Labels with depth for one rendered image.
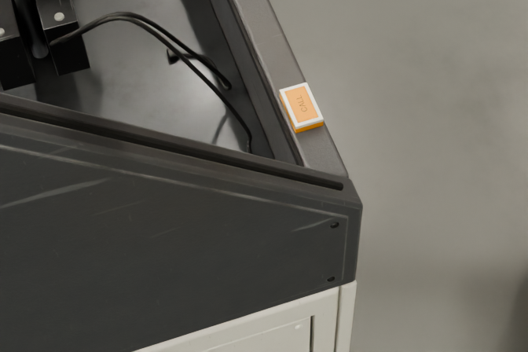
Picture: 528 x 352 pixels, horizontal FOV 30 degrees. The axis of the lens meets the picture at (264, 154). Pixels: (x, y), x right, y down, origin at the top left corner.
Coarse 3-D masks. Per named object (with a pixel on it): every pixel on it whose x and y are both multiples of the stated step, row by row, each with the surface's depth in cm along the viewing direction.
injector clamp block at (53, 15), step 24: (0, 0) 106; (48, 0) 106; (0, 24) 104; (48, 24) 104; (72, 24) 105; (0, 48) 104; (24, 48) 105; (72, 48) 107; (0, 72) 107; (24, 72) 108
